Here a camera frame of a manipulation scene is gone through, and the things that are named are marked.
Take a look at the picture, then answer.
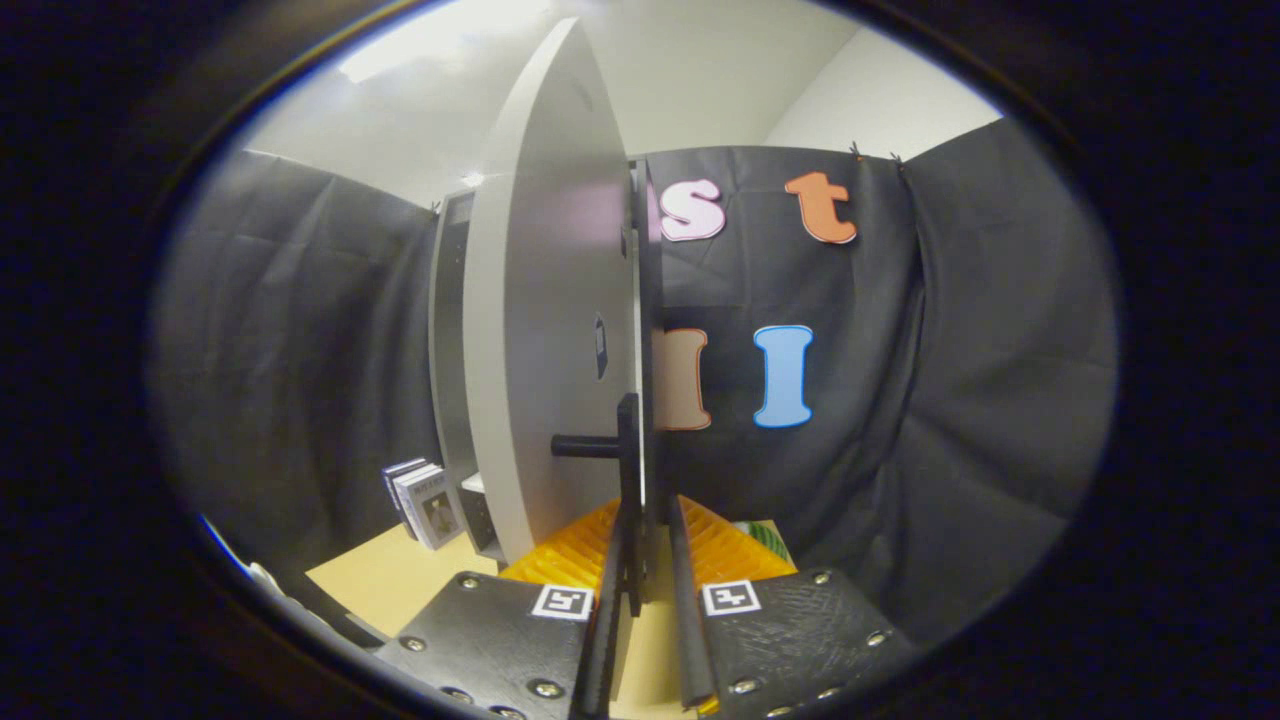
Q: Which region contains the black door handle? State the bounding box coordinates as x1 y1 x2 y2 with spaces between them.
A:
550 392 644 617

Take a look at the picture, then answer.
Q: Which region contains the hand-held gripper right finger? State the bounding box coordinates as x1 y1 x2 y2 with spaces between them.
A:
666 494 919 720

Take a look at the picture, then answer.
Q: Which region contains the stack of white books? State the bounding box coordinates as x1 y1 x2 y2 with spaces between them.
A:
380 457 467 552

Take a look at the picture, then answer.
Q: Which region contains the grey shoe cabinet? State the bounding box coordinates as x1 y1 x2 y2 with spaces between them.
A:
427 157 664 593

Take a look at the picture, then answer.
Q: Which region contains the black backdrop cloth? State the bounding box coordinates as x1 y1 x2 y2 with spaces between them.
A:
150 117 1120 648

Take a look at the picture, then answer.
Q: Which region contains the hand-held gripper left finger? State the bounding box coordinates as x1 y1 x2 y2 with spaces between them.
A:
372 498 638 720

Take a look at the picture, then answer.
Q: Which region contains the green striped object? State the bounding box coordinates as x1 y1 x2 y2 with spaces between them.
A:
734 518 797 570

